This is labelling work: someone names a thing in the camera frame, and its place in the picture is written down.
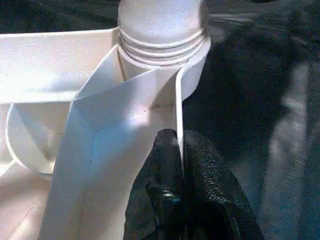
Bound white plastic table top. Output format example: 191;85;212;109
0;27;212;240

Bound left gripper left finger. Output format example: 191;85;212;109
122;128;187;240

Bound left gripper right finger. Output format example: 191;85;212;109
182;130;265;240

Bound white plastic table leg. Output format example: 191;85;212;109
116;0;210;67

